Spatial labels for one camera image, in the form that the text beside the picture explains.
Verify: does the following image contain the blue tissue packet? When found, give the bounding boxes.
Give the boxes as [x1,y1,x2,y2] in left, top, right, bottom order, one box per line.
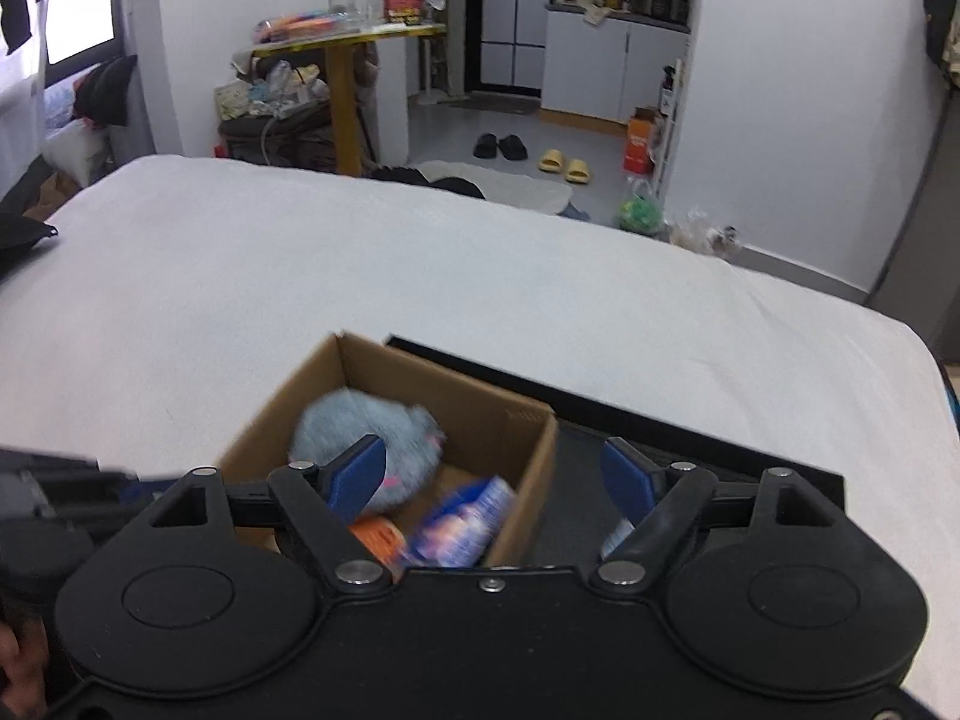
[398,476,516,569]

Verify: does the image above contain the white paper ball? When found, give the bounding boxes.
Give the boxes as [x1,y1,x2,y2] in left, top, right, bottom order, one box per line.
[601,518,635,561]

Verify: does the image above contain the black shallow tray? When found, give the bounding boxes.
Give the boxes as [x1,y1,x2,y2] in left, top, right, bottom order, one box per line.
[387,337,846,574]

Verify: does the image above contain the grey fluffy plush ball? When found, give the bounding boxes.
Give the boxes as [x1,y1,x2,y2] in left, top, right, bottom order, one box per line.
[288,388,446,517]

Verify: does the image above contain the brown cardboard box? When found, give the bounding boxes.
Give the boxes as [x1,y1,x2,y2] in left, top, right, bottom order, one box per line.
[218,333,558,567]

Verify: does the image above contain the green plastic bag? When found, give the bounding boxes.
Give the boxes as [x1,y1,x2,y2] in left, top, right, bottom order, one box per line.
[617,176,664,238]

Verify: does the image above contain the white floor mat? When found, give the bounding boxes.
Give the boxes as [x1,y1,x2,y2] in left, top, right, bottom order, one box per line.
[416,161,573,215]

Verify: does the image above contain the orange carton box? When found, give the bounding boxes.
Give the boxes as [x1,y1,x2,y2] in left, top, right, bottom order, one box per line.
[623,107,659,176]

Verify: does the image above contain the black slipper right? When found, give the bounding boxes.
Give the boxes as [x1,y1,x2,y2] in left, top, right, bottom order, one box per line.
[498,133,529,163]

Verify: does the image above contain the black slipper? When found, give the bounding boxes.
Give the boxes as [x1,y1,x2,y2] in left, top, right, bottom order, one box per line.
[498,133,529,163]
[472,132,498,160]

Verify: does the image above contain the black slipper left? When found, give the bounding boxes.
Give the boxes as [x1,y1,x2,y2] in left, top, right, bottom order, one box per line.
[472,132,498,160]

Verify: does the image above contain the clutter pile under table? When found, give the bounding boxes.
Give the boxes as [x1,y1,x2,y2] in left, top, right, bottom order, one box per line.
[213,60,337,172]

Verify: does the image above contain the white kitchen cabinet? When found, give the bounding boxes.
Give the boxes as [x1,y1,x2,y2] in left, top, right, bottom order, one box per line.
[540,8,690,124]

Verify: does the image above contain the yellow round side table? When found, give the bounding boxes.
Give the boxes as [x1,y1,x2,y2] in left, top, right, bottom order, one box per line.
[251,23,448,177]

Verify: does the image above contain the colourful packets on table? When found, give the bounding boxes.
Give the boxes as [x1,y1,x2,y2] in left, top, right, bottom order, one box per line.
[252,11,352,44]

